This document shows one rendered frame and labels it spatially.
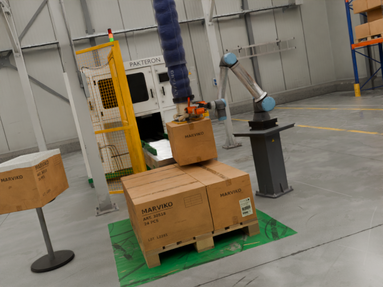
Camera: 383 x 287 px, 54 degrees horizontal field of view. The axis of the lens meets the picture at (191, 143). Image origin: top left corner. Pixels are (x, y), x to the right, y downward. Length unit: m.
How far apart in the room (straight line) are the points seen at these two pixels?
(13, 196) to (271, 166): 2.54
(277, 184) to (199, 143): 1.05
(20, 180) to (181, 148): 1.48
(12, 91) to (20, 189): 9.89
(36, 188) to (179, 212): 1.20
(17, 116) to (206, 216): 10.59
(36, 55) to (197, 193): 10.64
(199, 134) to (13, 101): 10.02
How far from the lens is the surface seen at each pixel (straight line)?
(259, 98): 3.97
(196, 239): 3.23
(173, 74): 3.95
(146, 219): 3.08
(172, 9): 4.01
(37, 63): 13.19
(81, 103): 4.89
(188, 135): 3.75
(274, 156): 4.22
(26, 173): 3.42
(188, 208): 3.14
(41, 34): 13.30
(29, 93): 7.06
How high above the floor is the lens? 1.37
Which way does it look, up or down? 9 degrees down
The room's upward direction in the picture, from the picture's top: 11 degrees counter-clockwise
